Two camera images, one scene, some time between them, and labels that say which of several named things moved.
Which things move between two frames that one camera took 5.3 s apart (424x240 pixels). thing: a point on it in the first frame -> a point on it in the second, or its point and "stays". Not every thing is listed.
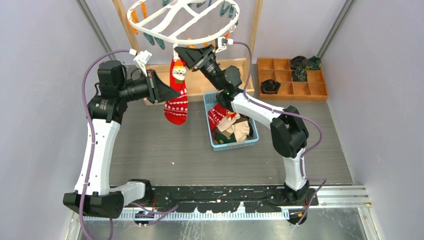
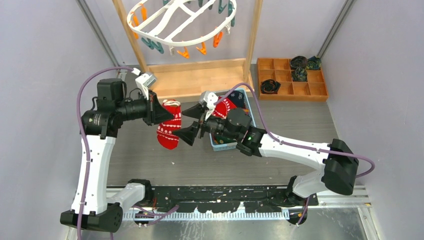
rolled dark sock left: (269, 86) stays
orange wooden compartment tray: (314, 89) stays
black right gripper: (196, 59) -> (188, 134)
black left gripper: (158, 91) -> (156, 113)
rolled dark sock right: (314, 63) stays
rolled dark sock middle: (299, 74) stays
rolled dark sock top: (298, 61) stays
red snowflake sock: (176, 110) -> (165, 135)
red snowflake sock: (217, 113) stays
